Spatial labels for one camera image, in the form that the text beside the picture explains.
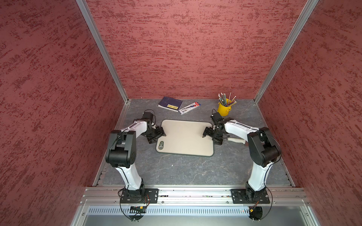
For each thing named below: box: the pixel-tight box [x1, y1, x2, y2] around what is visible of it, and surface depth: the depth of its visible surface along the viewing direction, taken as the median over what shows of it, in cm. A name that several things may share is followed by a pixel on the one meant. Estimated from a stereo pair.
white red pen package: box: [178, 101, 202, 115], surface depth 116 cm
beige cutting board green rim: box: [156, 119, 215, 157], surface depth 97 cm
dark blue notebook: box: [157, 96, 184, 113], surface depth 120 cm
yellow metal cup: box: [217, 98, 232, 117], surface depth 108 cm
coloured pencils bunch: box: [217, 92, 238, 107], surface depth 108 cm
